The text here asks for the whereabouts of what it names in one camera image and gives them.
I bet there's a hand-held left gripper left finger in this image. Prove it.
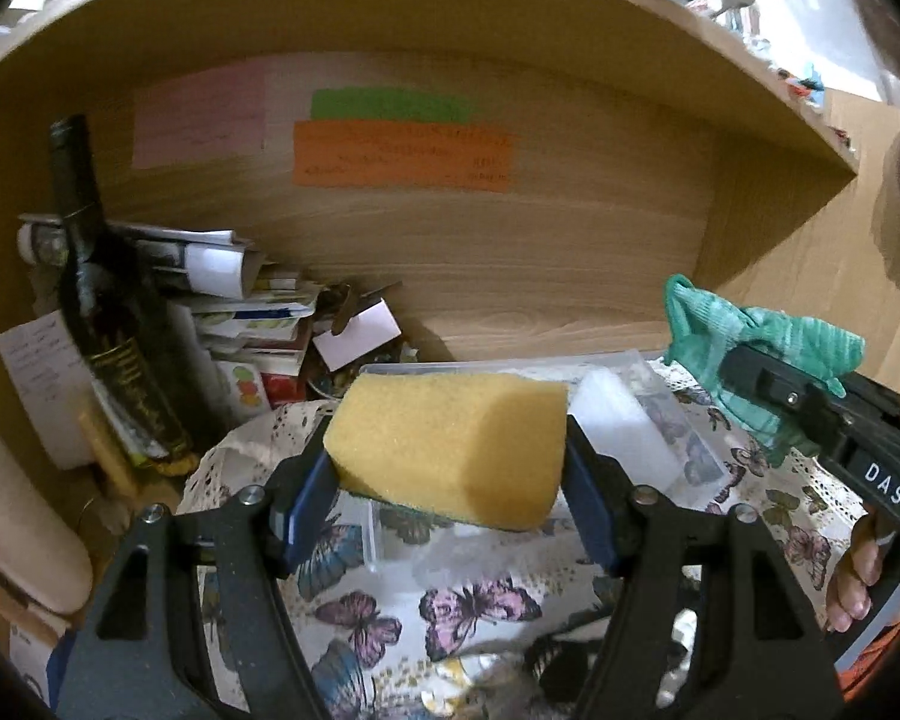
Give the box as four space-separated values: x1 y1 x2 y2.
56 429 342 720

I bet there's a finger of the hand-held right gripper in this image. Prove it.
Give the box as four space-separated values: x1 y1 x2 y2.
718 345 848 458

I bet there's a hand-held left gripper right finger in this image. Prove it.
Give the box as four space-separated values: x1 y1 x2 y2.
562 416 848 720

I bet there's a green knitted cloth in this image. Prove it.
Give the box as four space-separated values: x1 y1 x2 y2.
661 274 867 467

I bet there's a clear plastic container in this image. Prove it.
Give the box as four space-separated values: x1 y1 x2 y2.
356 349 730 571

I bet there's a yellow sponge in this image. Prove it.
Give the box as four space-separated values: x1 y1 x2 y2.
322 371 571 533

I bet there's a person's right hand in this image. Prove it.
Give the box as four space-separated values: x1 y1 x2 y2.
825 514 900 635

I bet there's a butterfly print tablecloth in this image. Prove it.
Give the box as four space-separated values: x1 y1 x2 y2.
176 356 871 720

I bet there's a dark furry object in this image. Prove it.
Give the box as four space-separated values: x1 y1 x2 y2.
521 630 610 700

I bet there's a white folded card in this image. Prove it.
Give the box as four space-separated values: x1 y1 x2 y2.
312 298 403 371

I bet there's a pile of papers and booklets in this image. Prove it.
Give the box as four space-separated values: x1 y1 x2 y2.
16 214 327 428

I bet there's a wooden shelf unit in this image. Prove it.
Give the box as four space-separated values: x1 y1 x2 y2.
0 0 900 421

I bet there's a dark glass wine bottle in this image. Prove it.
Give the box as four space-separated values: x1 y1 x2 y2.
48 116 200 467

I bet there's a white paper towel roll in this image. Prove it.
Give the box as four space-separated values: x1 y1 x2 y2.
0 416 95 616

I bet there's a white handwritten paper sheet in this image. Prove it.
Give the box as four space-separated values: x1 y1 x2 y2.
0 310 100 470

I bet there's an orange paper note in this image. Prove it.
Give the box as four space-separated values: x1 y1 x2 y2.
292 120 514 194

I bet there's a pink paper note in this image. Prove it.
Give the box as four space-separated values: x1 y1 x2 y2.
131 60 268 170

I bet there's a green paper note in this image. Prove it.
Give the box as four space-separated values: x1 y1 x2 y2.
309 87 476 124

